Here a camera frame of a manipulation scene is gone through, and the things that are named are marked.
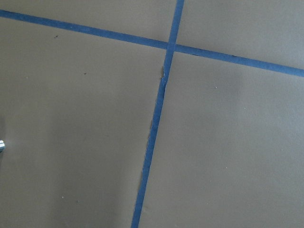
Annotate small metal valve handle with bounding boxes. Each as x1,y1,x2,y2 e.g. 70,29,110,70
0,140,5,152

